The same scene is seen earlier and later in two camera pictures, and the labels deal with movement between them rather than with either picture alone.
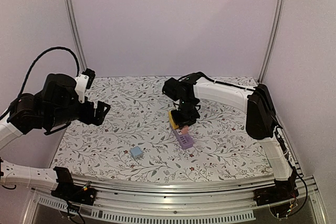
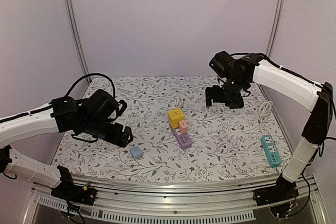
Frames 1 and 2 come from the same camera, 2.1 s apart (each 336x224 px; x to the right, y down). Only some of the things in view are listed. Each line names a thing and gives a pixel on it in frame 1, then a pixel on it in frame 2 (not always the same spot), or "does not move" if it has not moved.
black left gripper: [88, 118] -> [123, 141]
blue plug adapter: [136, 152] does not move
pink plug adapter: [185, 129] does not move
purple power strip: [185, 139] does not move
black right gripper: [187, 114] -> [226, 98]
